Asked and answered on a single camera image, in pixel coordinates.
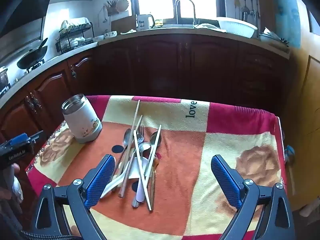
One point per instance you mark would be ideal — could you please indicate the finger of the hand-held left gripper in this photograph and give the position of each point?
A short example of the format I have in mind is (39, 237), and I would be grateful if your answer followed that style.
(18, 139)
(35, 136)

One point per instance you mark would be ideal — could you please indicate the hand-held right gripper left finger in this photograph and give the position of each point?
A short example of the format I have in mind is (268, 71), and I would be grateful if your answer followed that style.
(100, 180)

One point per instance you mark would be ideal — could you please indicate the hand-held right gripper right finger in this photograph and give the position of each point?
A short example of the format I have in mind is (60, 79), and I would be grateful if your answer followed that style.
(225, 182)

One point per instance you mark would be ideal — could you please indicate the white ceramic spoon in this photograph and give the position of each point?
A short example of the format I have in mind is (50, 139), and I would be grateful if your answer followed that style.
(112, 185)
(140, 192)

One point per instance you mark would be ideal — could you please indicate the white steel-rimmed jar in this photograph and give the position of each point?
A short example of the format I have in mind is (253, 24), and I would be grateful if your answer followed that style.
(80, 120)

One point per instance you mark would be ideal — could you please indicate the metal spoon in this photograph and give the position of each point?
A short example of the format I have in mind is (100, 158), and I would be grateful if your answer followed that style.
(146, 147)
(153, 136)
(127, 137)

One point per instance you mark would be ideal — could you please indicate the metal fork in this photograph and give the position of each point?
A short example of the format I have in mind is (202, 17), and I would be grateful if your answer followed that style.
(140, 137)

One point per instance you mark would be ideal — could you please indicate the person's left hand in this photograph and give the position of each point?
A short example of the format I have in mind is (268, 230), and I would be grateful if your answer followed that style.
(15, 182)

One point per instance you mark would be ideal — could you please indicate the red orange printed blanket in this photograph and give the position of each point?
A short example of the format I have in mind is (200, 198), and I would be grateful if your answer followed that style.
(187, 167)

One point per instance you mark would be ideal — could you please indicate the gas stove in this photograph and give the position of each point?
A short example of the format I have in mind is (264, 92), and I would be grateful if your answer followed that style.
(25, 73)

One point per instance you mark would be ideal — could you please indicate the metal cooking pot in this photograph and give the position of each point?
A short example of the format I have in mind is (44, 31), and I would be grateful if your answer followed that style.
(3, 77)

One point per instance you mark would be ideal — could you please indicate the small blue object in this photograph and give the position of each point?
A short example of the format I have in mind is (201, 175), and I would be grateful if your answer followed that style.
(290, 152)

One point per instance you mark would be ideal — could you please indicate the black wok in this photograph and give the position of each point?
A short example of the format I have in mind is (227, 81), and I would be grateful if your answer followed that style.
(32, 56)

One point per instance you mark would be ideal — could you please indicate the yellow wooden glazed door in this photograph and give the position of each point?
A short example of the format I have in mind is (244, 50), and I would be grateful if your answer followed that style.
(307, 105)

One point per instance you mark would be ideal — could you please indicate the white cloth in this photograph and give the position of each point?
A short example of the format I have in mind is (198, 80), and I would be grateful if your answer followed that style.
(75, 21)

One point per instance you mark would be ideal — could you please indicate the black range hood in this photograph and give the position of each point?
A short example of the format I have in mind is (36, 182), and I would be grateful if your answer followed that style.
(25, 10)

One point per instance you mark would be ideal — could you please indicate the patterned ceramic bowl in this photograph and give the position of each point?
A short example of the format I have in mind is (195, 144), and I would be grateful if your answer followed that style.
(110, 34)

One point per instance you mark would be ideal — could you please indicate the dark wooden base cabinets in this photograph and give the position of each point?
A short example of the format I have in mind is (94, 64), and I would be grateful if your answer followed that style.
(175, 65)

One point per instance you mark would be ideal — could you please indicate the small beige cloth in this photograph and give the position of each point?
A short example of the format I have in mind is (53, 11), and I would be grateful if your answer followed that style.
(128, 31)

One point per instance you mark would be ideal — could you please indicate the wooden cutting board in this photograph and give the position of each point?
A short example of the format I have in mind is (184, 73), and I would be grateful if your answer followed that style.
(122, 24)

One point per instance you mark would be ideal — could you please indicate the white plate on counter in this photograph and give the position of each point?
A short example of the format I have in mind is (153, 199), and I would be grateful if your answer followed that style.
(236, 26)

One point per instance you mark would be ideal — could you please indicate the beige dish cloth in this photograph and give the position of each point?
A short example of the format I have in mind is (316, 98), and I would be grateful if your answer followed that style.
(207, 26)

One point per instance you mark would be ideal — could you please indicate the white electric kettle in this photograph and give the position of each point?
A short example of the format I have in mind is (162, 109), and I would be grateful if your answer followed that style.
(144, 23)

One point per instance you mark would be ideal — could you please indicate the round bamboo strainer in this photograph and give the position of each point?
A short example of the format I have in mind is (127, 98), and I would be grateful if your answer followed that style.
(122, 5)

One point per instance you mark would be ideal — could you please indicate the yellow sponge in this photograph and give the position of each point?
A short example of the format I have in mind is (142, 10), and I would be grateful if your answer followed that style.
(159, 23)

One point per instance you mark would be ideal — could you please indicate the hanging metal ladle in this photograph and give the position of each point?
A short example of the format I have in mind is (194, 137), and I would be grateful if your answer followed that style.
(253, 12)
(245, 15)

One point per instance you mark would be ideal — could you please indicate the metal sink faucet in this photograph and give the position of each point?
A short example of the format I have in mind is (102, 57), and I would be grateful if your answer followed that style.
(193, 12)

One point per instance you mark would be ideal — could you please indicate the wall utensil holder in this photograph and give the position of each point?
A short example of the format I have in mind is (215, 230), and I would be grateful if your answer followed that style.
(112, 10)

